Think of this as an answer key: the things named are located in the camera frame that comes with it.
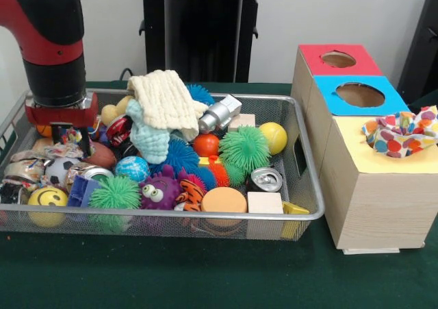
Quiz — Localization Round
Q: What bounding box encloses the purple spiky ball with eyes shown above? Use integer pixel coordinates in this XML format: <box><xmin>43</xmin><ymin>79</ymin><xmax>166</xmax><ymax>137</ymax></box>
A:
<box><xmin>138</xmin><ymin>169</ymin><xmax>182</xmax><ymax>210</ymax></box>

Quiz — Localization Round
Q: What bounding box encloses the yellow smiley ball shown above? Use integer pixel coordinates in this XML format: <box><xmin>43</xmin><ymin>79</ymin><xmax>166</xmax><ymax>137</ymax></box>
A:
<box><xmin>27</xmin><ymin>187</ymin><xmax>69</xmax><ymax>227</ymax></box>

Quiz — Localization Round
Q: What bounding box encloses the mint green knitted cloth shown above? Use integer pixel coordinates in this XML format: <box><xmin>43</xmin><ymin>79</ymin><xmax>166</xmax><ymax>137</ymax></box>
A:
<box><xmin>126</xmin><ymin>100</ymin><xmax>170</xmax><ymax>164</ymax></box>

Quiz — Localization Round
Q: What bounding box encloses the plain yellow ball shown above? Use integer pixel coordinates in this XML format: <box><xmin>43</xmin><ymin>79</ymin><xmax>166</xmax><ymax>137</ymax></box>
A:
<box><xmin>257</xmin><ymin>122</ymin><xmax>288</xmax><ymax>155</ymax></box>

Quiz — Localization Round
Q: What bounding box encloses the wooden box with three holes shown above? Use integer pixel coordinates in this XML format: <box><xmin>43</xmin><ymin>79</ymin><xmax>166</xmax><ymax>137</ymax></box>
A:
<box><xmin>291</xmin><ymin>44</ymin><xmax>438</xmax><ymax>255</ymax></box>

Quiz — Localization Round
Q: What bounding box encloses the colourful floral print cloth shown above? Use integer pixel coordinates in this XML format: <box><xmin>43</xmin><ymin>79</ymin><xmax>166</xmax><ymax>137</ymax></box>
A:
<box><xmin>42</xmin><ymin>127</ymin><xmax>88</xmax><ymax>160</ymax></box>

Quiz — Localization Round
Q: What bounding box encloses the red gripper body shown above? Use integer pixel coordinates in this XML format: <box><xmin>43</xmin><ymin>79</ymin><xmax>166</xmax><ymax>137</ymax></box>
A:
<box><xmin>25</xmin><ymin>93</ymin><xmax>99</xmax><ymax>128</ymax></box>

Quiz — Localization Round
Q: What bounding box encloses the cream knitted cloth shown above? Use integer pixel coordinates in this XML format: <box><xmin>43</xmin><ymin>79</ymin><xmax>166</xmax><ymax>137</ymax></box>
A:
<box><xmin>127</xmin><ymin>70</ymin><xmax>208</xmax><ymax>142</ymax></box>

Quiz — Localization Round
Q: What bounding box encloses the black chair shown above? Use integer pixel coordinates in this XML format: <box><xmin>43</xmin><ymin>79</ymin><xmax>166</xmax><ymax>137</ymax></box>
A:
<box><xmin>397</xmin><ymin>0</ymin><xmax>438</xmax><ymax>106</ymax></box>

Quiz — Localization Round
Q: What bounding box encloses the black cable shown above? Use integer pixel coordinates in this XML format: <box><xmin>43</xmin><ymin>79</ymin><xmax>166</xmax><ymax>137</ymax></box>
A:
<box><xmin>119</xmin><ymin>67</ymin><xmax>138</xmax><ymax>82</ymax></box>

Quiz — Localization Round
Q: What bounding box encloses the clear mesh bin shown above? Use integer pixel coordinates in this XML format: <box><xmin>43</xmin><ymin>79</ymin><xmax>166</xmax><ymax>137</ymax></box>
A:
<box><xmin>0</xmin><ymin>86</ymin><xmax>325</xmax><ymax>241</ymax></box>

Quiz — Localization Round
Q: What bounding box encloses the polka dot cloth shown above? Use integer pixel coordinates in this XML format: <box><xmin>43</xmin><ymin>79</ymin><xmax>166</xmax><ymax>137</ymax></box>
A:
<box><xmin>361</xmin><ymin>106</ymin><xmax>438</xmax><ymax>159</ymax></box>

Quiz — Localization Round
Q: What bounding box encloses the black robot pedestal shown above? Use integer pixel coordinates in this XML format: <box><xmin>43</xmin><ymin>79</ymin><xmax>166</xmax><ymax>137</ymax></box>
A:
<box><xmin>132</xmin><ymin>0</ymin><xmax>276</xmax><ymax>84</ymax></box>

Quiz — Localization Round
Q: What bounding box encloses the green spiky ball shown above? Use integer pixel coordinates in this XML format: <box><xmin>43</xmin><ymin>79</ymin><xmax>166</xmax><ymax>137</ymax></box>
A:
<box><xmin>219</xmin><ymin>125</ymin><xmax>272</xmax><ymax>175</ymax></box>
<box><xmin>88</xmin><ymin>175</ymin><xmax>142</xmax><ymax>229</ymax></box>

